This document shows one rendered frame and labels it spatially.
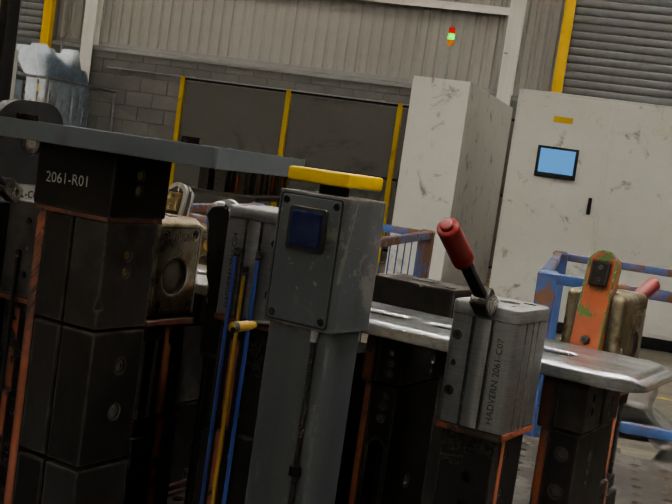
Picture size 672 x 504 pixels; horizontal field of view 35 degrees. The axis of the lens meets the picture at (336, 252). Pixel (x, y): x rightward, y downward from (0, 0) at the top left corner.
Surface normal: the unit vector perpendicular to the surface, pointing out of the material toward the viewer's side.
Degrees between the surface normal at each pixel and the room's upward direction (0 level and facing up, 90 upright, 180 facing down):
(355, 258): 90
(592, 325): 78
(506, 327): 90
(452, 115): 90
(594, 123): 90
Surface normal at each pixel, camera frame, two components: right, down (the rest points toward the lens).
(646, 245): -0.25, 0.05
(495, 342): -0.51, 0.00
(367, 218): 0.85, 0.16
